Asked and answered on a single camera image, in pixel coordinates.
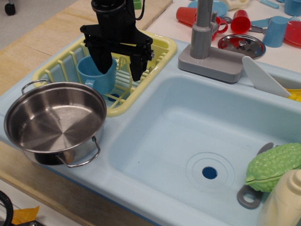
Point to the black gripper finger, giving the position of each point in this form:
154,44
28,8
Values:
101,57
138,65

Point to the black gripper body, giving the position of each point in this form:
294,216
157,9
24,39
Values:
117,33

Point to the blue plastic cup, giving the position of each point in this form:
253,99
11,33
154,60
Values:
90,76

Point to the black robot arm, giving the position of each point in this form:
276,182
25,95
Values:
114,5

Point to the red cup left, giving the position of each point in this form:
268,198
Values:
186,15

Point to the stainless steel pot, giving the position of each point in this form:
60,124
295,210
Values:
58,123

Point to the red cup upright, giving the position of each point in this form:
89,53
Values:
240,23

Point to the steel pot lid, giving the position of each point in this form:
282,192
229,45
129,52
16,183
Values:
244,44

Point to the blue cup overturned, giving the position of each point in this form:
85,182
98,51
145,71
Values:
275,33

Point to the blue cup top right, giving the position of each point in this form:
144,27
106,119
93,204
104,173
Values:
292,7

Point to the green toy block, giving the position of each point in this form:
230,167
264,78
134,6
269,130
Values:
137,4

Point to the yellow dish rack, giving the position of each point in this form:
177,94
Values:
62,67

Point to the grey toy faucet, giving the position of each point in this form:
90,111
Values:
200,58

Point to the blue plate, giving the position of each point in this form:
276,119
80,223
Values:
220,7

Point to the light blue toy sink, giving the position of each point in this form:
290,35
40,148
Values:
176,157

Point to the black caster wheel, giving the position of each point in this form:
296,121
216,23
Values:
10,9

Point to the cream plastic item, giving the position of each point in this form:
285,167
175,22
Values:
236,4

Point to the white plastic spatula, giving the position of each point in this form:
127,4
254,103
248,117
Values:
261,80

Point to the yellow toy item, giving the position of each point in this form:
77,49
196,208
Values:
295,94

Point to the green bitter melon toy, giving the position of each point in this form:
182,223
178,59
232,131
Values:
265,170

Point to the orange tape piece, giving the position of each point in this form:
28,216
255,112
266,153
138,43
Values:
21,216

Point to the cream plastic bottle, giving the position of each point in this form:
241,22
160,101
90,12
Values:
283,205

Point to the red mug with handle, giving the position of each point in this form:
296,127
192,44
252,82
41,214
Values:
222,27

